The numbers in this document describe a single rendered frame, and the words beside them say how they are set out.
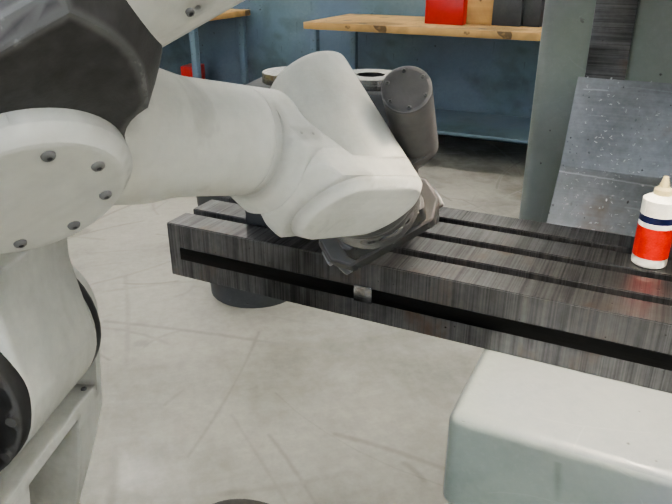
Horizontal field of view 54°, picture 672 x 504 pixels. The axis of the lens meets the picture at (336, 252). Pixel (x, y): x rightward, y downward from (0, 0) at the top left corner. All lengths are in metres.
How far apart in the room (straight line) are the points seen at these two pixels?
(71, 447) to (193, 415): 1.49
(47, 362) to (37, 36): 0.36
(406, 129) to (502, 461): 0.37
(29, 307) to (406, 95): 0.31
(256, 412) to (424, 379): 0.57
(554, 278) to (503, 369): 0.12
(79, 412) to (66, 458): 0.06
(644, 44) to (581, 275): 0.46
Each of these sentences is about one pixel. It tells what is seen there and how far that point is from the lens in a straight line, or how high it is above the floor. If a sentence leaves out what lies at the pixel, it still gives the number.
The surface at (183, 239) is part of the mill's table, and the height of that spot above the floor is 0.95.
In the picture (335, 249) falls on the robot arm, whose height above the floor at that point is 1.05.
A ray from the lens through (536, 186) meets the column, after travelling 1.23.
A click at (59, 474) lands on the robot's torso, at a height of 0.86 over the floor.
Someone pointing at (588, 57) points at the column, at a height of 1.16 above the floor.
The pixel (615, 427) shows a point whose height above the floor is 0.89.
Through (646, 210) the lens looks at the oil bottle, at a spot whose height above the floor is 1.04.
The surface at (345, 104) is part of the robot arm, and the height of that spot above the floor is 1.22.
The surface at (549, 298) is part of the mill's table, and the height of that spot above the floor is 0.97.
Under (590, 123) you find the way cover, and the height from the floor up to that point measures 1.06.
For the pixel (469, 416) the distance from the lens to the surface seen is 0.70.
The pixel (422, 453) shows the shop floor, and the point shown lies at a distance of 2.01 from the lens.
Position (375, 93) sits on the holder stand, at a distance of 0.83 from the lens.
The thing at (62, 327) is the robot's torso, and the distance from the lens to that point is 0.57.
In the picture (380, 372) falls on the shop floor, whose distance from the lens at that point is 2.31.
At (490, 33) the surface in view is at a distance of 4.30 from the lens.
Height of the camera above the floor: 1.31
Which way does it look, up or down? 24 degrees down
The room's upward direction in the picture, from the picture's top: straight up
